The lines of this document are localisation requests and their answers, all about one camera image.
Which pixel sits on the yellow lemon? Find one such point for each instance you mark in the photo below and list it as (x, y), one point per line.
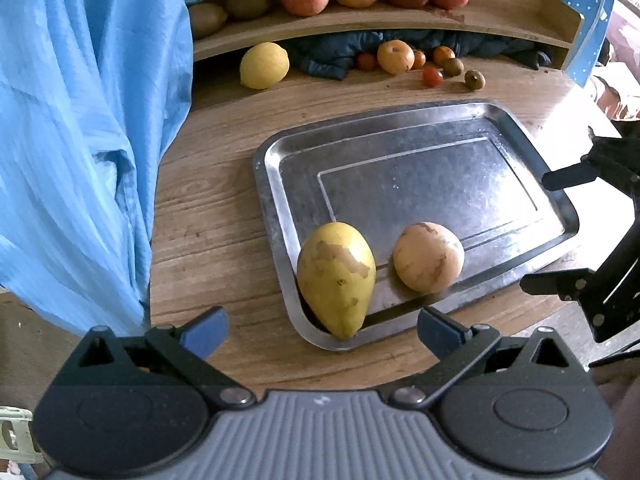
(264, 66)

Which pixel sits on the light blue cloth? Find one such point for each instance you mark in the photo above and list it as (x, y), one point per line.
(75, 135)

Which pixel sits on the yellow pear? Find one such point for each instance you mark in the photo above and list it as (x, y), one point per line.
(335, 280)

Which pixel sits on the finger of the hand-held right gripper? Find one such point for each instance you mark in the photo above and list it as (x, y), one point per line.
(565, 177)
(550, 282)

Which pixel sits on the small red tomato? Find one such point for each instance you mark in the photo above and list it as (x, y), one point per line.
(366, 61)
(433, 77)

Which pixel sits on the pale green plastic object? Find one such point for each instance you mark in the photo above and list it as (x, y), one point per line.
(17, 435)

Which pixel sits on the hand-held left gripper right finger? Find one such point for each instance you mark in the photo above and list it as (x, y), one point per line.
(440, 332)

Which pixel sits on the curved wooden shelf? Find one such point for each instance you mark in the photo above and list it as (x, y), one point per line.
(400, 20)

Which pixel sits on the small green kiwi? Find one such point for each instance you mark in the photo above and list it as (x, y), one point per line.
(474, 80)
(453, 67)

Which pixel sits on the orange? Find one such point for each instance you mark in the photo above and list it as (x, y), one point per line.
(395, 57)

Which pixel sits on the small tangerine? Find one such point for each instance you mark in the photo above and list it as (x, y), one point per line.
(418, 59)
(443, 54)

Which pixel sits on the metal tray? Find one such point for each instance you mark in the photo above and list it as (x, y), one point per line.
(425, 175)

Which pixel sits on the dark blue cloth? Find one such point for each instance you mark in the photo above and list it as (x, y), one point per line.
(330, 50)

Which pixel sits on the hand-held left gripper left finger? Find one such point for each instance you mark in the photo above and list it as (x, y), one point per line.
(207, 331)

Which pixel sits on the round yellow passion fruit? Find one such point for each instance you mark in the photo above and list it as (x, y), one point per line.
(427, 257)

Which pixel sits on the brown kiwi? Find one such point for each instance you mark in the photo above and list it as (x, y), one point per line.
(247, 2)
(207, 20)

